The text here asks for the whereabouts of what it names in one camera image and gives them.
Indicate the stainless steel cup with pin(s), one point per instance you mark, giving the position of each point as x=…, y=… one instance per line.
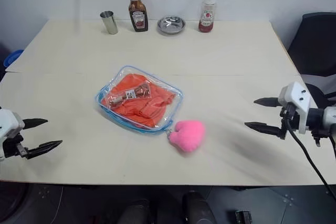
x=109, y=23

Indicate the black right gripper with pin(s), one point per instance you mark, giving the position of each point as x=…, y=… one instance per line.
x=288, y=121

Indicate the white-capped red ketchup bottle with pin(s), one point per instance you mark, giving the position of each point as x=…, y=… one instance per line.
x=207, y=16

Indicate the dark Heinz sauce bottle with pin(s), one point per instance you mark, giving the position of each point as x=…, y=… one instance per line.
x=137, y=16

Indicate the pink plush charm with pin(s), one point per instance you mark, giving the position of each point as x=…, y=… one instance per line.
x=187, y=136

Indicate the small black box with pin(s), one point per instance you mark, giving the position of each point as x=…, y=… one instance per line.
x=243, y=217

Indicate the black office chair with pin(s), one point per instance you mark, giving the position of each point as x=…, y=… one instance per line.
x=315, y=45

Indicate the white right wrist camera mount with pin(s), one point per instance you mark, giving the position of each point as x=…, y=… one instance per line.
x=298, y=98

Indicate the clear pouch with orange cloth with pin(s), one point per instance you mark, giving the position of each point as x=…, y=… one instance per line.
x=110, y=85

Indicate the small brown labelled packet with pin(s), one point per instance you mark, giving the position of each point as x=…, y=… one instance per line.
x=131, y=94

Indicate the round stainless steel dish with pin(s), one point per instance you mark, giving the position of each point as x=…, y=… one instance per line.
x=171, y=26

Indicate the orange cloth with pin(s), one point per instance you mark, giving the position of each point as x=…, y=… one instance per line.
x=155, y=108

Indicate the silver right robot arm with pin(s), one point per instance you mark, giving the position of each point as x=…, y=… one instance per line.
x=316, y=117

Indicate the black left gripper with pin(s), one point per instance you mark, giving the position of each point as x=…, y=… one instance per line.
x=12, y=146

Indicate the blue plastic bowl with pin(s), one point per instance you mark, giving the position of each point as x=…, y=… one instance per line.
x=13, y=57

